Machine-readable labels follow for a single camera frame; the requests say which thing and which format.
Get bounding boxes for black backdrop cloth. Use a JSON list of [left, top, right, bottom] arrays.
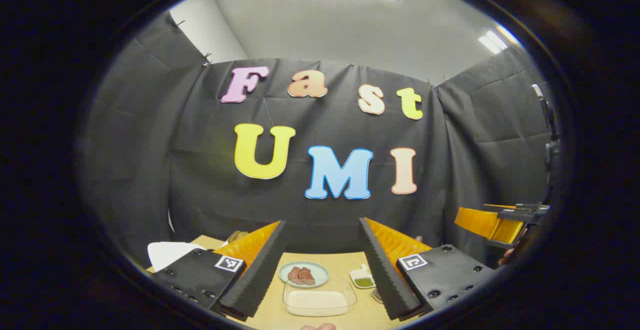
[[82, 10, 563, 271]]

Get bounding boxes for red meat slices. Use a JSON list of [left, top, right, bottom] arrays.
[[288, 266, 316, 286]]

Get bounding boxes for clear dish of rice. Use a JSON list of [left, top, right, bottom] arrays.
[[283, 278, 358, 317]]

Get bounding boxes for pale blue plate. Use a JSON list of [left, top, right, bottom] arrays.
[[278, 262, 330, 289]]

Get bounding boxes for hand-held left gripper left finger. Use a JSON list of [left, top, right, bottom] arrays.
[[150, 220, 288, 321]]

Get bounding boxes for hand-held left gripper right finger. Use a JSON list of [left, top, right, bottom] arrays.
[[358, 217, 497, 321]]

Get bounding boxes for white rice cooker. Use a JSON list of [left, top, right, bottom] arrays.
[[147, 242, 207, 273]]

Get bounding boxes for white dish of green beans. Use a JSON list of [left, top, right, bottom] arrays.
[[349, 264, 377, 290]]

